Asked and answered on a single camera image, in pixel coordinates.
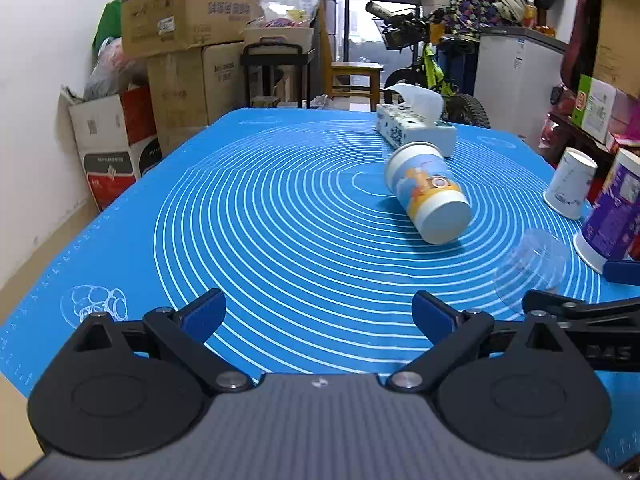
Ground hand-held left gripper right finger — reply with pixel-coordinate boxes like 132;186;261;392
387;290;576;394

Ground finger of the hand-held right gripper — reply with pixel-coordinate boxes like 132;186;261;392
522;290;640;331
602;260;640;286

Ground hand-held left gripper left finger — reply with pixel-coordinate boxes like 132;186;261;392
66;288;254;395

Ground cartoon printed paper cup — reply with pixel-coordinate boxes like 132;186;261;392
384;141;473;246

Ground purple printed paper cup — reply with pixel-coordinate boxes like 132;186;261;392
573;147;640;275

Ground clear plastic cup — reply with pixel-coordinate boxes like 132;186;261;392
492;228;568;316

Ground white paper cup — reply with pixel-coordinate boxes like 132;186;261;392
543;147;599;220

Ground blue ringed silicone mat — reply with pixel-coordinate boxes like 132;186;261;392
0;107;640;467

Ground green and white carton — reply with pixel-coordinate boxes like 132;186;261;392
570;75;632;144

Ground red and white cardboard box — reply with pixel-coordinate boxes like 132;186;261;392
60;85;164;212

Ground printed tissue pack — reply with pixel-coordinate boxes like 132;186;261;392
376;85;458;157

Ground white chest freezer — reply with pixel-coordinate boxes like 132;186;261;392
472;27;569;149

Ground tall brown cardboard box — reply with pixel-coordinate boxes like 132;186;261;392
146;42;247;157

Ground flat brown cardboard box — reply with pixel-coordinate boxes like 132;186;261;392
592;0;640;99

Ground green and black bicycle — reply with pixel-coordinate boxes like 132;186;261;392
365;1;493;131

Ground dark red garment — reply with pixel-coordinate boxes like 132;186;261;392
560;0;607;92

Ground wooden stool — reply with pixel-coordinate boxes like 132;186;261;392
330;61;385;112

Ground clear plastic bag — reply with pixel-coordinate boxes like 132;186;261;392
84;37;147;102

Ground black utility cart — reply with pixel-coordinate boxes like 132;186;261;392
241;42;316;109

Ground white storage bin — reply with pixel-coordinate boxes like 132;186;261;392
243;25;316;54

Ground green bag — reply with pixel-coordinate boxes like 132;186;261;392
92;0;124;61

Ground large brown cardboard box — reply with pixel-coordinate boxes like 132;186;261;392
121;0;263;58

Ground colourful patterned cloth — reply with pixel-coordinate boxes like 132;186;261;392
447;0;502;39

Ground window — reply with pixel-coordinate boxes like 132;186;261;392
325;0;453;97

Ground plastic bag of goods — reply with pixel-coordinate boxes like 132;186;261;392
259;0;321;31

